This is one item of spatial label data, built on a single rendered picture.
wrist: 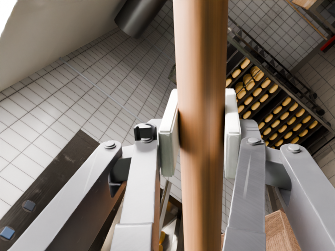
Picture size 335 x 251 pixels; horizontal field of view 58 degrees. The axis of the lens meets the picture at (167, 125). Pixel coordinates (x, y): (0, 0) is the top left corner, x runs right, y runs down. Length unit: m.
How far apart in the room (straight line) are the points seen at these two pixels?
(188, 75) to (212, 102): 0.02
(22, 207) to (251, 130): 1.48
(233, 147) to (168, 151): 0.03
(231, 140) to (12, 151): 1.67
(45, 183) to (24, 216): 0.23
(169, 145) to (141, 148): 0.02
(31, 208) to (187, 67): 1.48
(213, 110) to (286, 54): 5.24
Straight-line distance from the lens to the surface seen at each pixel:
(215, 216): 0.23
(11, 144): 1.82
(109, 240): 1.77
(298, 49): 5.44
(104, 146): 0.16
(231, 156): 0.17
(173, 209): 2.25
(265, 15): 5.24
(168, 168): 0.17
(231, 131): 0.16
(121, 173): 0.16
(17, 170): 1.72
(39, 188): 1.71
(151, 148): 0.15
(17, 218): 1.58
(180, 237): 2.09
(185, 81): 0.18
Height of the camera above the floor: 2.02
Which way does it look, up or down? 10 degrees down
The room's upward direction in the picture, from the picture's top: 52 degrees counter-clockwise
